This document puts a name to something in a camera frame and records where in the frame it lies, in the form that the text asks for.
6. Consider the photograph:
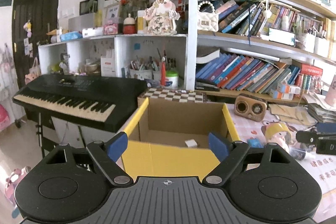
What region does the yellow tape roll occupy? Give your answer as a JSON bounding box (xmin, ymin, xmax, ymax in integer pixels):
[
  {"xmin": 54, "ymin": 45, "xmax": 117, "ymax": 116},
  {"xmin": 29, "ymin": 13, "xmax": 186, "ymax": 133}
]
[{"xmin": 264, "ymin": 122, "xmax": 291, "ymax": 147}]

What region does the white charger plug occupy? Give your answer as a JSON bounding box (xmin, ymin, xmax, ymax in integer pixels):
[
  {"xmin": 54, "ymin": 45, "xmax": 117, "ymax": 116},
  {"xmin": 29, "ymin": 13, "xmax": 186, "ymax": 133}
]
[{"xmin": 185, "ymin": 139, "xmax": 199, "ymax": 148}]

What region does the dark card pack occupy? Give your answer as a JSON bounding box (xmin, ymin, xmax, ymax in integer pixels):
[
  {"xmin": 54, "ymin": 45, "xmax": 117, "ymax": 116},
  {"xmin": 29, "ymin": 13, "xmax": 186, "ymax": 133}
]
[{"xmin": 289, "ymin": 147, "xmax": 306, "ymax": 160}]

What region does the blue small toy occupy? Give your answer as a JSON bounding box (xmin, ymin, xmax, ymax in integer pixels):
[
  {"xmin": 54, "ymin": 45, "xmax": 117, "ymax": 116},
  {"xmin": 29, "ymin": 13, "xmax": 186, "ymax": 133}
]
[{"xmin": 247, "ymin": 138, "xmax": 264, "ymax": 148}]

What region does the black electronic keyboard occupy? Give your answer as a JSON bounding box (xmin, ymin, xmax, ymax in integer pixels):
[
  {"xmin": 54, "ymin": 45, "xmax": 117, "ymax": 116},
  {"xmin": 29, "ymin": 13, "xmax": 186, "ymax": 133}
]
[{"xmin": 13, "ymin": 75, "xmax": 147, "ymax": 133}]

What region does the brown retro speaker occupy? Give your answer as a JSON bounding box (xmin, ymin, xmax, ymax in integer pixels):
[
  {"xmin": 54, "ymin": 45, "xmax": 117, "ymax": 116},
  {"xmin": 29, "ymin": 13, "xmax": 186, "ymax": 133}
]
[{"xmin": 234, "ymin": 94, "xmax": 267, "ymax": 122}]

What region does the yellow cardboard box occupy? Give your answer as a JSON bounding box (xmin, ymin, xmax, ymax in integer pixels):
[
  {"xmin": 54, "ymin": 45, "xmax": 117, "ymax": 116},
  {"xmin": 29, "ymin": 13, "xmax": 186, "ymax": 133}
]
[{"xmin": 121, "ymin": 98, "xmax": 240, "ymax": 179}]

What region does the checkered chess board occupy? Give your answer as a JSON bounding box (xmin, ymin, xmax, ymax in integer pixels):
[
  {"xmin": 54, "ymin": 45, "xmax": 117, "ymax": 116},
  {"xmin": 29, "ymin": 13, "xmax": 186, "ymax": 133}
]
[{"xmin": 139, "ymin": 88, "xmax": 207, "ymax": 103}]

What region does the white pen holder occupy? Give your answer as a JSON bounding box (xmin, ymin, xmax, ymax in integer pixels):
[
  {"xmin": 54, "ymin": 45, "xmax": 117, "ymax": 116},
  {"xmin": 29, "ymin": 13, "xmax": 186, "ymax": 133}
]
[{"xmin": 129, "ymin": 68, "xmax": 153, "ymax": 80}]

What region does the white green lidded jar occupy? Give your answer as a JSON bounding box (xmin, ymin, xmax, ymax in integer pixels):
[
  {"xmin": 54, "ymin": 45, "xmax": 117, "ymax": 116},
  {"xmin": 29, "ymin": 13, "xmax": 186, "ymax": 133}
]
[{"xmin": 165, "ymin": 70, "xmax": 179, "ymax": 89}]

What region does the red hanging tassel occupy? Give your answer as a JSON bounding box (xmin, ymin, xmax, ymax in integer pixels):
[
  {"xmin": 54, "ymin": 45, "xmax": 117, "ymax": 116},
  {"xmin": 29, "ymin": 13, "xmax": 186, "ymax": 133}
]
[{"xmin": 160, "ymin": 57, "xmax": 166, "ymax": 86}]

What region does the white cubby shelf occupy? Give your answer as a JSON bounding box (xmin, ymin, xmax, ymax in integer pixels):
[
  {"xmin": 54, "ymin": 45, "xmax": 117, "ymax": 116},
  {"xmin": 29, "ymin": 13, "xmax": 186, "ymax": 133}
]
[{"xmin": 38, "ymin": 0, "xmax": 198, "ymax": 90}]

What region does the wooden bookshelf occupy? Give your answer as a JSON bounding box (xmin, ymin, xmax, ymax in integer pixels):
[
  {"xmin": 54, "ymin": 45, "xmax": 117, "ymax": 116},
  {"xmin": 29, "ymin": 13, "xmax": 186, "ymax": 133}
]
[{"xmin": 195, "ymin": 0, "xmax": 336, "ymax": 106}]

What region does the white quilted handbag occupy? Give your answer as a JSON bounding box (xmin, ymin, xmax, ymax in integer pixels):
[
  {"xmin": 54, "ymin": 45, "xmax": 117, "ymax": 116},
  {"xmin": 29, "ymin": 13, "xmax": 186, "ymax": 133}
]
[{"xmin": 198, "ymin": 0, "xmax": 219, "ymax": 32}]

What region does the pink white doll ornament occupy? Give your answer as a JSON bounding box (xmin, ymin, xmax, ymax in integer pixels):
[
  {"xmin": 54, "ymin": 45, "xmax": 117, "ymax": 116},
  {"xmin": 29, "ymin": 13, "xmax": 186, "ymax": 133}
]
[{"xmin": 144, "ymin": 0, "xmax": 180, "ymax": 35}]

